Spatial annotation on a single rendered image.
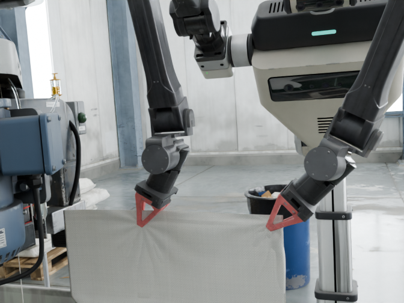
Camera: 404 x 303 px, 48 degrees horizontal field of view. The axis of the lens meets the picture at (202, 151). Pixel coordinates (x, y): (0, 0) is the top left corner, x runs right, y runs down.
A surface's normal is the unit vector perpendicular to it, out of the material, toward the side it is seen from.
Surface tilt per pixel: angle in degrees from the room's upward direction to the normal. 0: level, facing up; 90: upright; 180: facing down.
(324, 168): 80
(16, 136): 90
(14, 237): 91
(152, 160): 90
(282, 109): 130
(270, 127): 90
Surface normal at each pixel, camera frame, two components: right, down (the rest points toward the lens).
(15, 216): 0.98, -0.02
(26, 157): 0.10, 0.10
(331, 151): -0.50, -0.05
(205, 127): -0.31, 0.12
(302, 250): 0.62, 0.08
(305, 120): -0.20, 0.73
